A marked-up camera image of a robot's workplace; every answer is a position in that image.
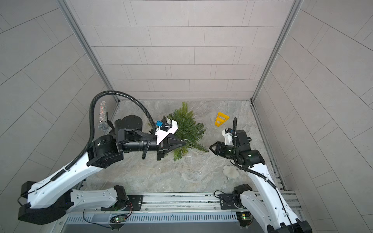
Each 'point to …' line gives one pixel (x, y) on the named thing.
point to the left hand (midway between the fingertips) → (186, 144)
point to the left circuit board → (118, 218)
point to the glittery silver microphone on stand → (104, 124)
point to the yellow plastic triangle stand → (220, 119)
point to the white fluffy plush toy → (230, 171)
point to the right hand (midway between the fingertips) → (212, 148)
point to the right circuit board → (245, 218)
